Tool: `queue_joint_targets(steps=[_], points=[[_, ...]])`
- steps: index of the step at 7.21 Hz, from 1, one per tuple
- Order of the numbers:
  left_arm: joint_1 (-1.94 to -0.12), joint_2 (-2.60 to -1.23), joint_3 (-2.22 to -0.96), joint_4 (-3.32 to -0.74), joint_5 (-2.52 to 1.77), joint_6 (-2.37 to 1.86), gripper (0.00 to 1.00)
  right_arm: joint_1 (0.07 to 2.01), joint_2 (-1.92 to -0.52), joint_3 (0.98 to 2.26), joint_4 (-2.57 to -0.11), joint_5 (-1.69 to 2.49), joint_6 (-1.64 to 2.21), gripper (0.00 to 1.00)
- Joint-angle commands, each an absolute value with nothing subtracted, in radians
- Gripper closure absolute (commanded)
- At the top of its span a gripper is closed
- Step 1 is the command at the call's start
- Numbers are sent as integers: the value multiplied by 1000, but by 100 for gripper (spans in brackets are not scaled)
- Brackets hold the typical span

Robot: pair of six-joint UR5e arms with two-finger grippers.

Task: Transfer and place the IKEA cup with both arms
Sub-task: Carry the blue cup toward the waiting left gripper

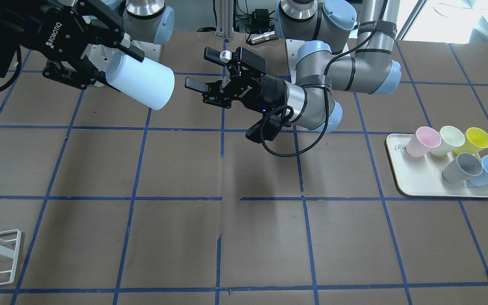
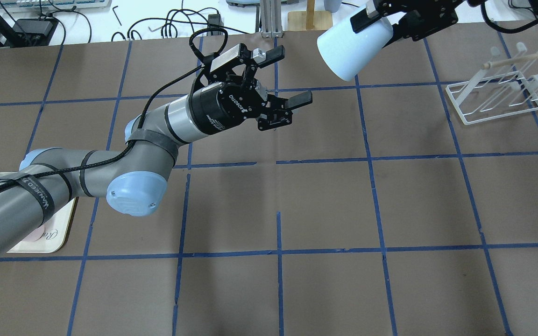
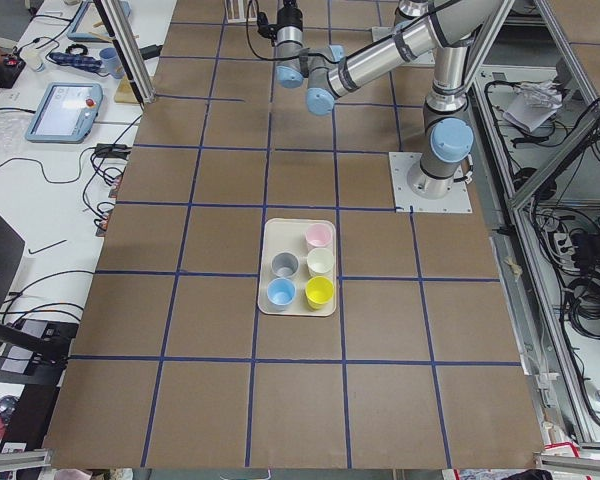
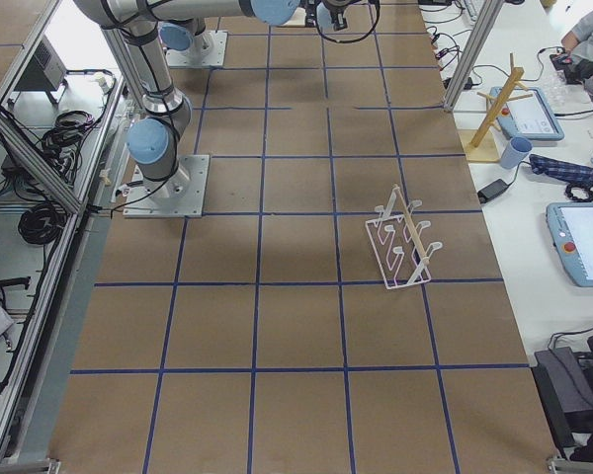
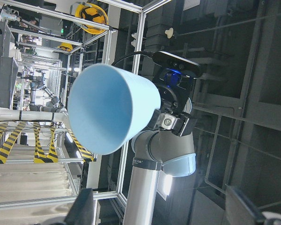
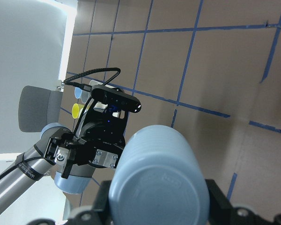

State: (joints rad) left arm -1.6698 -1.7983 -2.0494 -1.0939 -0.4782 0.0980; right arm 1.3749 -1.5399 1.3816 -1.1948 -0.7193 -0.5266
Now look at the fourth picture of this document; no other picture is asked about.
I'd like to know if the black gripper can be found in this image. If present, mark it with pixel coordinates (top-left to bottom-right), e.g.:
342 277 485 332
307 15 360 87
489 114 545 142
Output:
305 0 349 30

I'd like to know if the blue cup on desk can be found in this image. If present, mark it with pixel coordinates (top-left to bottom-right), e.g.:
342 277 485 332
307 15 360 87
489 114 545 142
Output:
499 136 533 169

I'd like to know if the silver aluminium frame post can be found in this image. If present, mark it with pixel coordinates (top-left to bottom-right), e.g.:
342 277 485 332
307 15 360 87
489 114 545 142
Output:
443 0 503 112

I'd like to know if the black bead bracelet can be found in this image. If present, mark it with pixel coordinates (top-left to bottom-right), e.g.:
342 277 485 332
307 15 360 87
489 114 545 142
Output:
565 181 593 202

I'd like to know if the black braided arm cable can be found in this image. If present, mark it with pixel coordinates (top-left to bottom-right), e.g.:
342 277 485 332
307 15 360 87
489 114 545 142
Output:
315 0 381 44

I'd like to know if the black power adapter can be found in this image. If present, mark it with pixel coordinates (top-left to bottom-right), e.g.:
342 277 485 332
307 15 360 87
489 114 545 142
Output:
476 179 510 204

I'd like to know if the blue teach pendant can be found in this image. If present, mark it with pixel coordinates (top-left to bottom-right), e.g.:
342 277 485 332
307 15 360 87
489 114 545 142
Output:
497 87 564 142
546 202 593 287

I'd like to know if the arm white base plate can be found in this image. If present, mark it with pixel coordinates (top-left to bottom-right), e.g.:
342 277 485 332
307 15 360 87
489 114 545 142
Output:
166 30 228 69
122 155 211 218

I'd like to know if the white wire cup rack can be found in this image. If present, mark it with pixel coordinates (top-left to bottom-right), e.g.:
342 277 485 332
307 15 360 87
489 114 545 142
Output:
365 184 443 290

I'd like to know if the wooden mug tree stand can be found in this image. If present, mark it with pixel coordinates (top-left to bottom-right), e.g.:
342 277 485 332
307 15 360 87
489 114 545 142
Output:
460 54 533 164

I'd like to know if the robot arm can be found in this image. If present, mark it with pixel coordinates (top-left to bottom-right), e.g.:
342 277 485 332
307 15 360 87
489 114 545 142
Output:
159 1 353 62
76 1 299 198

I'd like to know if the dark blue checkered cloth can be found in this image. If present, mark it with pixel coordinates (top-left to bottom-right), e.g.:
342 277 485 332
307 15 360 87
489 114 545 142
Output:
529 154 593 189

